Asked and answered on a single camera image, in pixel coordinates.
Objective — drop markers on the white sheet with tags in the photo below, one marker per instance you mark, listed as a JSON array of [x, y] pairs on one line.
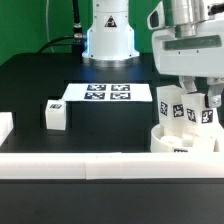
[[124, 92]]

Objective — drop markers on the white front fence bar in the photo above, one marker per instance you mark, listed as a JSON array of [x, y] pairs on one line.
[[96, 166]]

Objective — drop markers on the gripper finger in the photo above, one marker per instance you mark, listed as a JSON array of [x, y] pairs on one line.
[[214, 95], [188, 83]]

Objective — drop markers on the white left fence bar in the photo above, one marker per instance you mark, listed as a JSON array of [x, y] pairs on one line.
[[6, 125]]

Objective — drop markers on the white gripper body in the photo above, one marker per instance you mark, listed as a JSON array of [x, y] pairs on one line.
[[200, 56]]

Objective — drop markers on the white round stool seat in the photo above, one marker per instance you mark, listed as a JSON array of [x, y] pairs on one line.
[[171, 143]]

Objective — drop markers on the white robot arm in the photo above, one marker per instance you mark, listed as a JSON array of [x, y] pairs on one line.
[[111, 40]]

